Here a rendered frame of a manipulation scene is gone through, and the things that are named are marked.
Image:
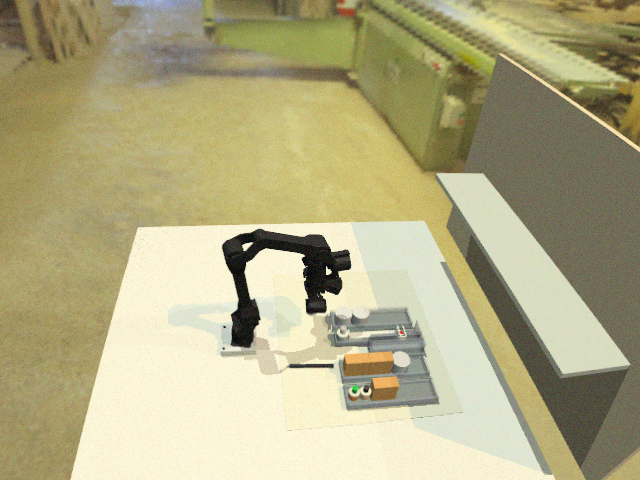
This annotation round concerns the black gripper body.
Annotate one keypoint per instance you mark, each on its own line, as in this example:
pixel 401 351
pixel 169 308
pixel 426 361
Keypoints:
pixel 316 304

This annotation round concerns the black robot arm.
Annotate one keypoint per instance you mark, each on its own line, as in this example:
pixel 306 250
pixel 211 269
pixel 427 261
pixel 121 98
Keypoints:
pixel 317 256

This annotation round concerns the brown rectangular block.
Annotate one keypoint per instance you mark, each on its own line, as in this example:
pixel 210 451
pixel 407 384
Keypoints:
pixel 356 364
pixel 380 363
pixel 384 388

